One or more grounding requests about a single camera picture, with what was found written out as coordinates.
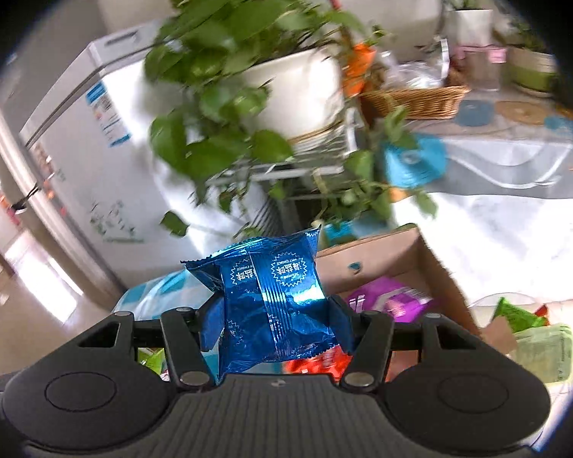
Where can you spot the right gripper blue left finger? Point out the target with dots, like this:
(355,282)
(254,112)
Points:
(211,322)

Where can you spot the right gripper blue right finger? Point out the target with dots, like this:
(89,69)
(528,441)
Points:
(341,323)

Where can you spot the red crispy noodle snack bag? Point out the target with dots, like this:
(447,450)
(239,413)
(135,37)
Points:
(333,362)

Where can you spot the purple snack bag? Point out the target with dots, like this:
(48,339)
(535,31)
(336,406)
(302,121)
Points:
(387,295)

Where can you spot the blue foil snack bag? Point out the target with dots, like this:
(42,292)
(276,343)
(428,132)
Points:
(275,309)

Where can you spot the green snack packet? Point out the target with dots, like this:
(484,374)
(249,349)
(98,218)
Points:
(152,358)

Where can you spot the blue checked tablecloth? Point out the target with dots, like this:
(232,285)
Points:
(178,289)

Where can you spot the cardboard milk box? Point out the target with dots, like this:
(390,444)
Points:
(441,348)

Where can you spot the white refrigerator with tree print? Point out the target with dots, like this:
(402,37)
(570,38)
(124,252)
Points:
(133,213)

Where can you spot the blue round paper fan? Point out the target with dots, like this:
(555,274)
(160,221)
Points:
(414,168)

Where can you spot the white metal plant stand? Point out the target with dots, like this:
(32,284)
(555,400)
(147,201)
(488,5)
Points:
(322,155)

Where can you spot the glass bowl with items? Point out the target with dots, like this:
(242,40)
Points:
(545,347)

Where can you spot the white plant pot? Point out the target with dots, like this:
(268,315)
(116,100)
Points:
(305,94)

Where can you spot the silver refrigerator door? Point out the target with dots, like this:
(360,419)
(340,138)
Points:
(24,184)

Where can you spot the wicker basket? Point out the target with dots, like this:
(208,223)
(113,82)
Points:
(421,104)

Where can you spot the green pothos plant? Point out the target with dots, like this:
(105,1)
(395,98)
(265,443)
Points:
(203,47)

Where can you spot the small green white pot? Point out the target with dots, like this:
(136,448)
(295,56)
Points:
(531,72)

